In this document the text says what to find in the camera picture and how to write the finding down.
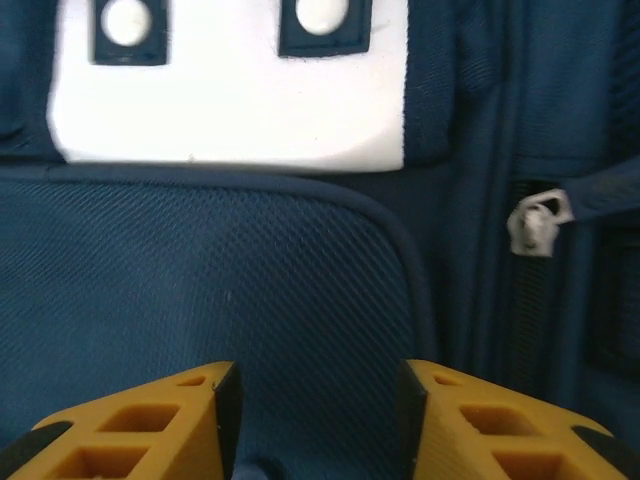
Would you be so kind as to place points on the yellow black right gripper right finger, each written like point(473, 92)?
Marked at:
point(470, 430)

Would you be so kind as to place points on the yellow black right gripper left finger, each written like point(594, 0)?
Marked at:
point(165, 430)

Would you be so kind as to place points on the navy blue backpack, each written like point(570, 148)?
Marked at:
point(250, 260)

